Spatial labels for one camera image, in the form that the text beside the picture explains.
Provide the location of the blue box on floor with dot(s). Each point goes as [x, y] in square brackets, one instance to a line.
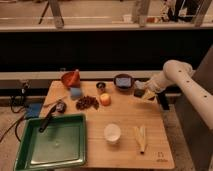
[33, 110]

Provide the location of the green plastic tray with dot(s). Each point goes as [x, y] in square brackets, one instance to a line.
[62, 144]

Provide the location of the yellow corn husk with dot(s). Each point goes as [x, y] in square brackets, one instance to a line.
[140, 136]

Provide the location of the dark eraser block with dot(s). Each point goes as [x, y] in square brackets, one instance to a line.
[139, 93]

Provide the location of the red yellow apple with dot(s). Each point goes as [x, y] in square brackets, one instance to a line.
[105, 99]

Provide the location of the black round tape measure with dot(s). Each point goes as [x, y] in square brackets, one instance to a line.
[61, 107]

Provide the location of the black handled brush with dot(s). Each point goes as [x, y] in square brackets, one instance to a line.
[47, 119]

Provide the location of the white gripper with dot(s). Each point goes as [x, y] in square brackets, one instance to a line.
[152, 86]

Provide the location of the clear plastic bag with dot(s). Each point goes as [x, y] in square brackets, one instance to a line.
[140, 85]

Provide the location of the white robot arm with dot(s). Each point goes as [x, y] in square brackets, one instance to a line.
[180, 73]

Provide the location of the brown dried fruit pile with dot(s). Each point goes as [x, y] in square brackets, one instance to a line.
[86, 102]

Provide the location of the dark bowl with blue cloth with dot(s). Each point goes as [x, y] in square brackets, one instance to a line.
[123, 82]

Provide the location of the orange plastic funnel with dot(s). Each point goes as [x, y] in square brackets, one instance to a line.
[71, 79]

